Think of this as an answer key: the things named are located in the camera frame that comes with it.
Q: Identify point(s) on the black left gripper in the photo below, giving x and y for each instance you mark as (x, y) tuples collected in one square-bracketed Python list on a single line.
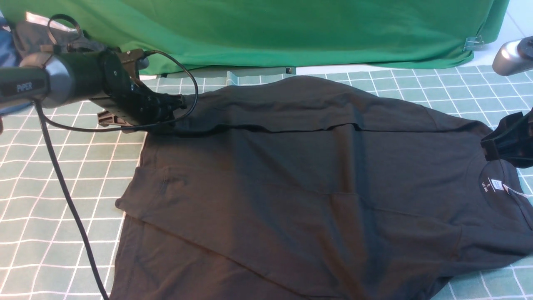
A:
[(141, 106)]

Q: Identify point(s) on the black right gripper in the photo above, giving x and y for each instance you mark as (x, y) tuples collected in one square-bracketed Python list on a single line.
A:
[(511, 141)]

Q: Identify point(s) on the dark gray long-sleeve top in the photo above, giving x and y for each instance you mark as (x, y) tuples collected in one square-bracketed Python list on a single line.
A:
[(308, 189)]

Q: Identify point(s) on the gray left robot arm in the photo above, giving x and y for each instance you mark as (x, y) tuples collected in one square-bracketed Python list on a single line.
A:
[(110, 79)]

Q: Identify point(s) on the green backdrop cloth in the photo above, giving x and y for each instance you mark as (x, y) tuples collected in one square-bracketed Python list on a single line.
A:
[(418, 34)]

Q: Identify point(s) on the metal binder clip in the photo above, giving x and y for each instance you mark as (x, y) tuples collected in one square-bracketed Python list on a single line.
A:
[(474, 44)]

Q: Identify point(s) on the crumpled dark gray shirt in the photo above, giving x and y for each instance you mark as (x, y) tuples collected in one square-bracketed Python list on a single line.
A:
[(29, 37)]

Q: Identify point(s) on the blue crumpled garment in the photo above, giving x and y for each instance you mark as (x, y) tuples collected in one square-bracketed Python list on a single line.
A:
[(9, 59)]

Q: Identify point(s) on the white cloth behind pile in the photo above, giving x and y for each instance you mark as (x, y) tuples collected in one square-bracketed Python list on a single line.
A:
[(38, 19)]

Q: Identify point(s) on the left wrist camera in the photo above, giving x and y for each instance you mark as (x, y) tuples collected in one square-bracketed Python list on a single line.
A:
[(133, 61)]

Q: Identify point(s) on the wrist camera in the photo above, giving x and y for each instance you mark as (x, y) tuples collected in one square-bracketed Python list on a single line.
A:
[(514, 57), (133, 61)]

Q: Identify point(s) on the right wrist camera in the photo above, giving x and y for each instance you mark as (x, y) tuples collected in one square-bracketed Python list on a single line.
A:
[(514, 57)]

